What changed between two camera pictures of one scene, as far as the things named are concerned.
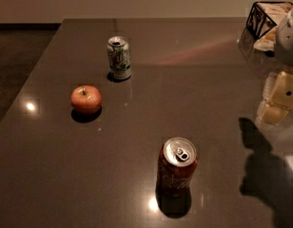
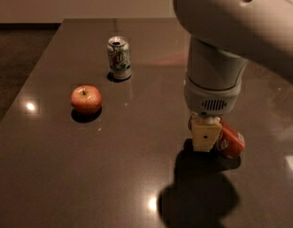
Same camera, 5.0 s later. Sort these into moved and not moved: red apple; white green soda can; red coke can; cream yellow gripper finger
Moved: red coke can; cream yellow gripper finger
Not moved: white green soda can; red apple
